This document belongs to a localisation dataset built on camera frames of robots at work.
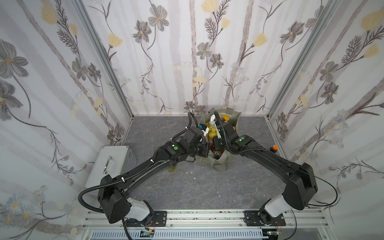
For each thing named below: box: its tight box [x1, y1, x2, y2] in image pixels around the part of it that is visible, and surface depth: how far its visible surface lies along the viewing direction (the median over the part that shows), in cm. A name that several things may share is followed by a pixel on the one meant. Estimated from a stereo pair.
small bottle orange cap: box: [269, 145, 279, 153], surface depth 94 cm
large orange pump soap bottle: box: [221, 114, 230, 123], surface depth 87 cm
